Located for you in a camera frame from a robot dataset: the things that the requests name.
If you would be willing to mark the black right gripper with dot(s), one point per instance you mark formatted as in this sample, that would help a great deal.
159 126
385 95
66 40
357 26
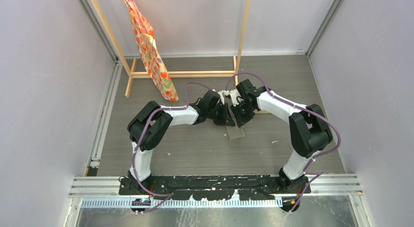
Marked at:
241 120

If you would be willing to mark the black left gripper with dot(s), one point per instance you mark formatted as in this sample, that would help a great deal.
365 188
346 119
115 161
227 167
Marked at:
227 120

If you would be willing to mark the grey card holder wallet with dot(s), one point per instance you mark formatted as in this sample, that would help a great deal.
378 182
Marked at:
234 132

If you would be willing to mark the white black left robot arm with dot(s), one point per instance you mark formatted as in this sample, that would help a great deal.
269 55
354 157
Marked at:
149 126

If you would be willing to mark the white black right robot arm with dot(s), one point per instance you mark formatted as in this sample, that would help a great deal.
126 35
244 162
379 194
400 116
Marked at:
309 131

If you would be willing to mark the cream oval tray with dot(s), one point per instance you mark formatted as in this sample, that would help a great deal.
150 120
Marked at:
261 112

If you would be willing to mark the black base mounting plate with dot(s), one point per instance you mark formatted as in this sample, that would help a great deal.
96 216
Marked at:
212 188

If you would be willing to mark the floral fabric bag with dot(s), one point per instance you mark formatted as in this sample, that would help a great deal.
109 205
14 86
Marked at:
152 61

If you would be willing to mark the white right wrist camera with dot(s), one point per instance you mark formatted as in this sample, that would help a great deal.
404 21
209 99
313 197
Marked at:
234 95

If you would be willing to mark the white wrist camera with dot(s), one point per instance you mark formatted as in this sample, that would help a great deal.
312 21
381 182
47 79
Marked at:
234 95
222 95

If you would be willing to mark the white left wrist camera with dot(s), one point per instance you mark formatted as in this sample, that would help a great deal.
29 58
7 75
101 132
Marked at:
222 95

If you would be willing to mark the wooden rack frame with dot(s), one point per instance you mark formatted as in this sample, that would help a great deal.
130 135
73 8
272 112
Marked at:
130 70

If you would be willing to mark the aluminium front rail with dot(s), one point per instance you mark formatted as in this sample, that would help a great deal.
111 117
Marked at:
326 184

